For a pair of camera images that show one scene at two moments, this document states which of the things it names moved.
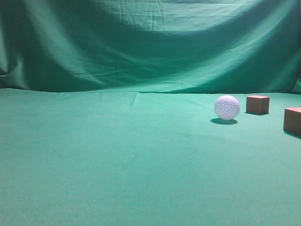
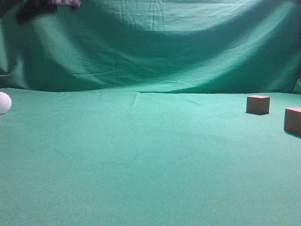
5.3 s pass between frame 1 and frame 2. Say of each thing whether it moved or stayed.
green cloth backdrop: stayed
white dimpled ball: moved
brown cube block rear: stayed
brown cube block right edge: stayed
